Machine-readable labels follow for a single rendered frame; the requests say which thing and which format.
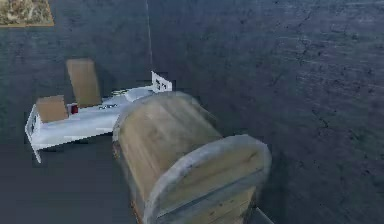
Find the tall tan cardboard box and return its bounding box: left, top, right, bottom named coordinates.
left=65, top=58, right=103, bottom=109

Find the small tan cardboard box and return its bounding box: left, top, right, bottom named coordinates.
left=35, top=94, right=70, bottom=124

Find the framed picture with tan print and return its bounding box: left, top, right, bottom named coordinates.
left=0, top=0, right=55, bottom=28

